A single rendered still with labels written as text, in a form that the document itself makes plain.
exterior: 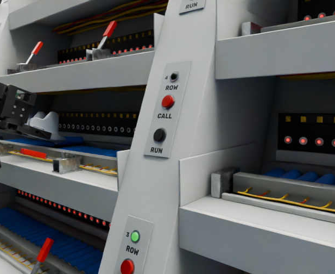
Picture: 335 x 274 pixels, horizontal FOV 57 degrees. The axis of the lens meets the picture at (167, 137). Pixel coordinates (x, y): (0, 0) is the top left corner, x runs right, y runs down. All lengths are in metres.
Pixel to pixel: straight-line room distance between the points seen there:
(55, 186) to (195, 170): 0.25
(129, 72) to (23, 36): 0.58
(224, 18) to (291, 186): 0.21
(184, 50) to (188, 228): 0.21
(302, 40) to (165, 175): 0.20
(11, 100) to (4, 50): 0.38
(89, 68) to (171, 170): 0.27
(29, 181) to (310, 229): 0.45
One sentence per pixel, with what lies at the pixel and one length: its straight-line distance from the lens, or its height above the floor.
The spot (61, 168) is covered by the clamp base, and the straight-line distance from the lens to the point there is 0.52.
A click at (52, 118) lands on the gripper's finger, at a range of 0.66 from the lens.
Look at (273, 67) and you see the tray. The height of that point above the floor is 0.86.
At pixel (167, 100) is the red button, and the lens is 0.37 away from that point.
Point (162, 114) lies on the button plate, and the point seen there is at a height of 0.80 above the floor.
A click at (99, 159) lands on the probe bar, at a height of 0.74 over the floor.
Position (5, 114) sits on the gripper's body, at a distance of 0.61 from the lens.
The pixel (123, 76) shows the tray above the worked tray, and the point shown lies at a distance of 0.48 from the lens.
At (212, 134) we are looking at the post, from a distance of 0.37.
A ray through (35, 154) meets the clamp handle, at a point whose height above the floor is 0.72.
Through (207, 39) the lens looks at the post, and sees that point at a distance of 0.39.
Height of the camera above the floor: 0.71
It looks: 11 degrees up
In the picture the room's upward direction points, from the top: 13 degrees clockwise
